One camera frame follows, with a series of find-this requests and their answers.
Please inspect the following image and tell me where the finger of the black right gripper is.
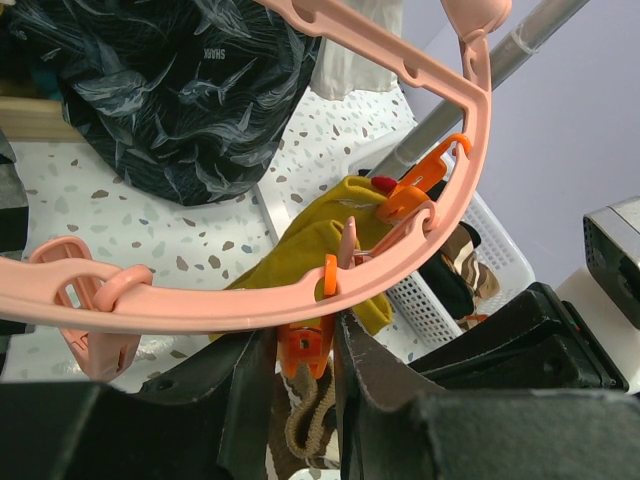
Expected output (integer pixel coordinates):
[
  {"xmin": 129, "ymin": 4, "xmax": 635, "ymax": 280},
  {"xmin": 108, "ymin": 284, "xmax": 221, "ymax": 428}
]
[{"xmin": 409, "ymin": 282, "xmax": 628, "ymax": 392}]

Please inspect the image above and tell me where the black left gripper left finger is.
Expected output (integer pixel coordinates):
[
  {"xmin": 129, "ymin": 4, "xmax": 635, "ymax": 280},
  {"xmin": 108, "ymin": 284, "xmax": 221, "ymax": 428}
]
[{"xmin": 1, "ymin": 330, "xmax": 276, "ymax": 479}]

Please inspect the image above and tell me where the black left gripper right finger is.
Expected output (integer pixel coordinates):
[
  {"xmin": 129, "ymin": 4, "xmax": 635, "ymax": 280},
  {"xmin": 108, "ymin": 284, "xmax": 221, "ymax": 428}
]
[{"xmin": 334, "ymin": 311, "xmax": 639, "ymax": 479}]

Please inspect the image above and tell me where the brown striped sock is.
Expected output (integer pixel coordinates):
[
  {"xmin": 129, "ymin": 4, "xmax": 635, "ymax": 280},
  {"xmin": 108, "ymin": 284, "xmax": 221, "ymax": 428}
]
[
  {"xmin": 439, "ymin": 222, "xmax": 500, "ymax": 317},
  {"xmin": 265, "ymin": 361, "xmax": 340, "ymax": 479}
]

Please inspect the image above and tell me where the black striped sock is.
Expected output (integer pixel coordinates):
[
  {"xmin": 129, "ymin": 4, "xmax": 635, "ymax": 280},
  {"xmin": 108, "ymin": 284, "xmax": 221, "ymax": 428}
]
[{"xmin": 418, "ymin": 249, "xmax": 471, "ymax": 320}]

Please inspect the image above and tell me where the yellow sock with pattern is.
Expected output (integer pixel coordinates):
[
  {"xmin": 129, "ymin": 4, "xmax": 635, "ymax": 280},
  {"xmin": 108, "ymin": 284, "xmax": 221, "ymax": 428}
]
[{"xmin": 207, "ymin": 174, "xmax": 436, "ymax": 344}]

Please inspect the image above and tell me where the pink round clip hanger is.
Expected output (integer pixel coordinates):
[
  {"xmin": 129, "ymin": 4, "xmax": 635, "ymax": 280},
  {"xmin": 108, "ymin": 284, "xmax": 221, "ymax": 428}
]
[{"xmin": 0, "ymin": 0, "xmax": 514, "ymax": 384}]

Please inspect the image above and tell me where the white plastic basket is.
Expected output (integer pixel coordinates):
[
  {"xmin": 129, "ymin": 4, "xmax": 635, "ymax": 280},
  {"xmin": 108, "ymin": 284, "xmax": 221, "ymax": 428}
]
[{"xmin": 381, "ymin": 195, "xmax": 535, "ymax": 358}]

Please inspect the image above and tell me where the white clothes rack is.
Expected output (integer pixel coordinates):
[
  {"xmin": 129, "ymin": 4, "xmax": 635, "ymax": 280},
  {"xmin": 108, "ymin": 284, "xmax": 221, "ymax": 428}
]
[{"xmin": 252, "ymin": 0, "xmax": 591, "ymax": 241}]

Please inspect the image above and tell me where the dark blue patterned garment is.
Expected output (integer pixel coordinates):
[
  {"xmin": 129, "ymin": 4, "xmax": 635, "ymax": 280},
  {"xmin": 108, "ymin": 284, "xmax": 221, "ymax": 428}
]
[{"xmin": 5, "ymin": 1, "xmax": 319, "ymax": 206}]

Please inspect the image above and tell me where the white garment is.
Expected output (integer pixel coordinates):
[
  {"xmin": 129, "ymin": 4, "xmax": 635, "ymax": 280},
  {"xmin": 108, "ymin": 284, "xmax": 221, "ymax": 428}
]
[{"xmin": 310, "ymin": 0, "xmax": 406, "ymax": 101}]

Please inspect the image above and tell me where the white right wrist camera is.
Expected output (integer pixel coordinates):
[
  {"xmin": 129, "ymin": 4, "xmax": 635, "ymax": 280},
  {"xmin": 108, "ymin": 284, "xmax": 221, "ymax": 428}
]
[{"xmin": 557, "ymin": 196, "xmax": 639, "ymax": 333}]

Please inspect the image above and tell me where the wooden frame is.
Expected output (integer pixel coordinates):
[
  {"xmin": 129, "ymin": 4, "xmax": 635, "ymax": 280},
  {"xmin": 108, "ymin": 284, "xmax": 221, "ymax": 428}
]
[{"xmin": 1, "ymin": 96, "xmax": 84, "ymax": 142}]

